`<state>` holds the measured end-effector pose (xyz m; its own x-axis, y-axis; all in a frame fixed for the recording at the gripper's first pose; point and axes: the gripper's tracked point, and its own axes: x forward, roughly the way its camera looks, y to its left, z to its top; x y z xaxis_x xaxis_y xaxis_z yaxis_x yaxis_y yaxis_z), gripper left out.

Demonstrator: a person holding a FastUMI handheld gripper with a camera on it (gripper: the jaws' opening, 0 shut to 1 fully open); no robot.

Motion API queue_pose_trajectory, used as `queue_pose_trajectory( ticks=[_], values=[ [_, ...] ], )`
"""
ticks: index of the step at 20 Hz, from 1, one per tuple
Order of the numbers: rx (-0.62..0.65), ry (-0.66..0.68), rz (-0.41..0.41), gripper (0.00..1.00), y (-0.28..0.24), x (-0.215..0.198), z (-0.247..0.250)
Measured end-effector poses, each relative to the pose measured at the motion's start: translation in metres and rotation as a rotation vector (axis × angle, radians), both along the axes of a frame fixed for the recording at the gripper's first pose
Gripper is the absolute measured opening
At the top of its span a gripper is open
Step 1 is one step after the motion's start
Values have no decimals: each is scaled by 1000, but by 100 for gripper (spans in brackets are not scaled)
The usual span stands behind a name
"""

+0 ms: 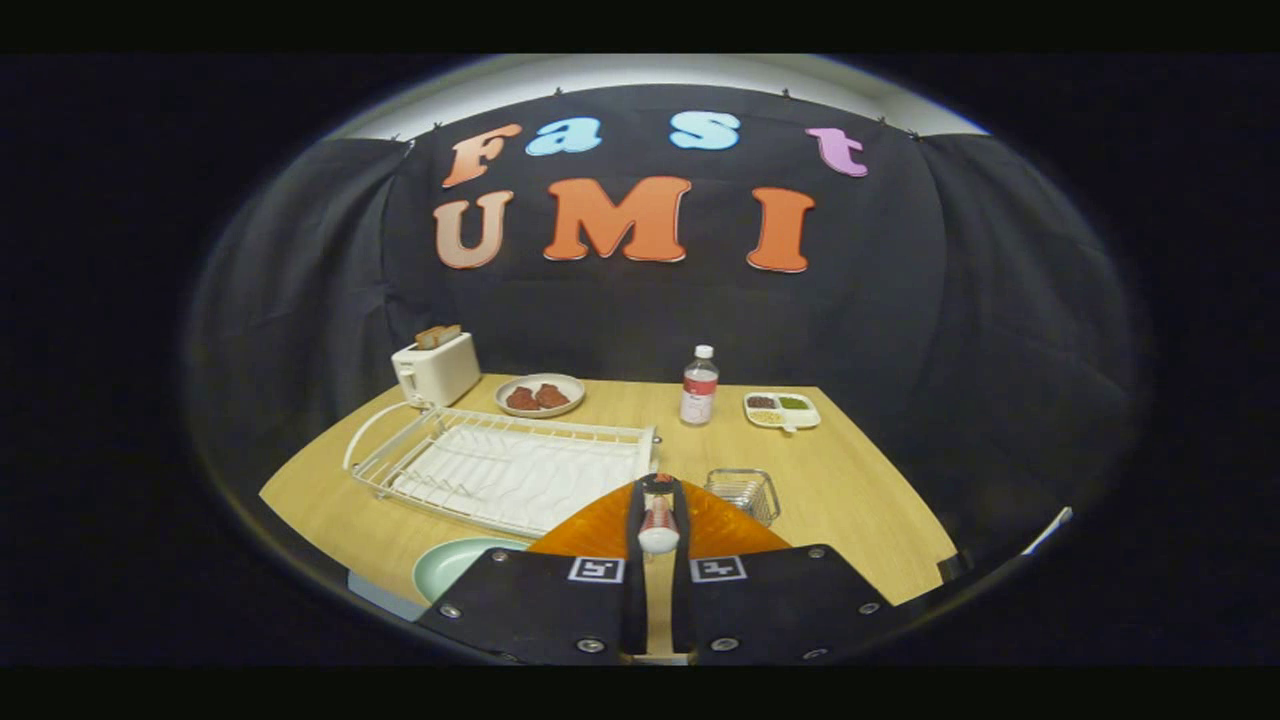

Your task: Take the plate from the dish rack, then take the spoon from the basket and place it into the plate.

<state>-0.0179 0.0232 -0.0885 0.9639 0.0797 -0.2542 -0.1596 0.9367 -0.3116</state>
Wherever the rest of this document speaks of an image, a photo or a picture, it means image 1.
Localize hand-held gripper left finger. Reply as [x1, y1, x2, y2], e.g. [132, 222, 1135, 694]
[415, 478, 649, 666]

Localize cream toaster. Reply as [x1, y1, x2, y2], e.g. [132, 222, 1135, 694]
[391, 332, 482, 408]

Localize white dish rack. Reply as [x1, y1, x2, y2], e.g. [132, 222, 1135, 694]
[343, 401, 661, 541]

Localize metal wire basket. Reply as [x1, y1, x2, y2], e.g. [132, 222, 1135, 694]
[704, 468, 782, 528]

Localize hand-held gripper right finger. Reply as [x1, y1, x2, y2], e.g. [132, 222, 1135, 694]
[670, 478, 896, 666]

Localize beige plate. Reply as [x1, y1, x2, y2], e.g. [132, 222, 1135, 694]
[495, 373, 587, 418]

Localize clear water bottle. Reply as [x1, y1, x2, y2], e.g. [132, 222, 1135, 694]
[679, 345, 720, 428]

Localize black backdrop cloth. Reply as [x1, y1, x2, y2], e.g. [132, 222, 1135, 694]
[185, 85, 1141, 581]

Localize light green plate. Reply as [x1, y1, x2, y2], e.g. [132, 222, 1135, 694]
[413, 537, 531, 604]

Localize white divided dish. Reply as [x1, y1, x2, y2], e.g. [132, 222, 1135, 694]
[743, 391, 822, 433]

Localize white and red spoon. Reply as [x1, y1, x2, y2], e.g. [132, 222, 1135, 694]
[638, 474, 682, 556]

